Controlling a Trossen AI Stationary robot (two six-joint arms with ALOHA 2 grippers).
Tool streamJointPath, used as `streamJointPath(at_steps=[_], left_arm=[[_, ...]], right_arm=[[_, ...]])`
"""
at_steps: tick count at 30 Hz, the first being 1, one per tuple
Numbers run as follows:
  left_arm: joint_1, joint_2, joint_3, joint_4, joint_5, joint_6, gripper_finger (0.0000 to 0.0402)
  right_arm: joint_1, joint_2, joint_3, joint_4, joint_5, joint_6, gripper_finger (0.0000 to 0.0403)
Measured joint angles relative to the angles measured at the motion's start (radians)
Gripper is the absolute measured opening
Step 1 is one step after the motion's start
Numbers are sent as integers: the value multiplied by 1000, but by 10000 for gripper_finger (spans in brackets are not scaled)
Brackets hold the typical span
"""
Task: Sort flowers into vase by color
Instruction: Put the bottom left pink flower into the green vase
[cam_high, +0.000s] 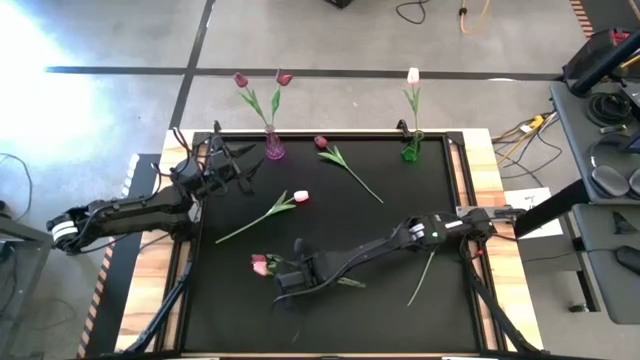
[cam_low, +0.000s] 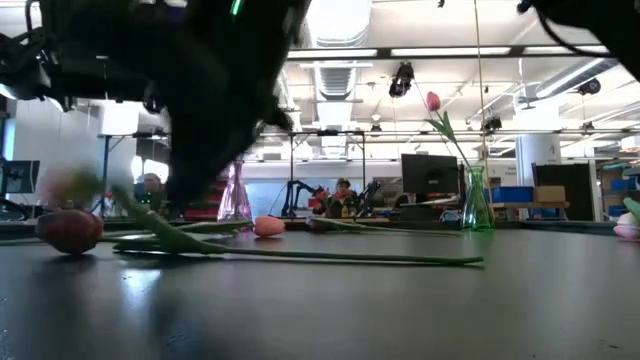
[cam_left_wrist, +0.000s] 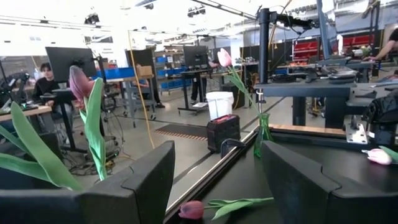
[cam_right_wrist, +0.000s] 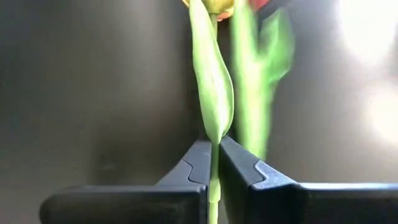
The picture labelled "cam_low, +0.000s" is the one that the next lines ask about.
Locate white panel on stand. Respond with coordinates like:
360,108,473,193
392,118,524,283
97,102,169,136

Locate green glass vase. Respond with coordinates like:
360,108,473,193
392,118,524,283
460,164,496,232

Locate wooden bench table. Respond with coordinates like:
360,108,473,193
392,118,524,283
492,200,571,221

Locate purple glass vase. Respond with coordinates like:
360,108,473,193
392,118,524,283
217,158,254,232

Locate silver ceiling pipe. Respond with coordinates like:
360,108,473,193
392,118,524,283
519,57,621,109

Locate long ceiling light strip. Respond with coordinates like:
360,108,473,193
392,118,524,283
287,44,611,59

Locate red stacked crates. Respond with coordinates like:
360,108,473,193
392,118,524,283
182,177,224,222

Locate black computer monitor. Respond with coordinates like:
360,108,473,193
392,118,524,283
0,159,42,195
400,153,460,197

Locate blue storage bin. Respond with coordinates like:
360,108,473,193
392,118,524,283
483,185,535,204

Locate silver ventilation duct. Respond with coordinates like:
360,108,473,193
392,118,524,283
304,0,374,101

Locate hanging yellow cord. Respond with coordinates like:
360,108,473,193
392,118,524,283
472,0,494,204

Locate black table mat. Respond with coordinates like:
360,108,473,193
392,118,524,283
0,227,640,360

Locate black metal rig frame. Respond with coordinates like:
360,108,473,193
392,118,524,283
259,128,369,219

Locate shelf with blue bins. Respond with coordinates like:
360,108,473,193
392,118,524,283
599,159,640,221

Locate person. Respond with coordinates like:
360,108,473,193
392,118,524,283
327,177,359,220
137,172,169,211

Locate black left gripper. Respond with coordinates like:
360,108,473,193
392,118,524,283
166,98,296,215

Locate brown cardboard box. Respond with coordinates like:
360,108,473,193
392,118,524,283
533,185,567,204

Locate black cabinet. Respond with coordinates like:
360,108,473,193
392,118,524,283
531,162,597,222

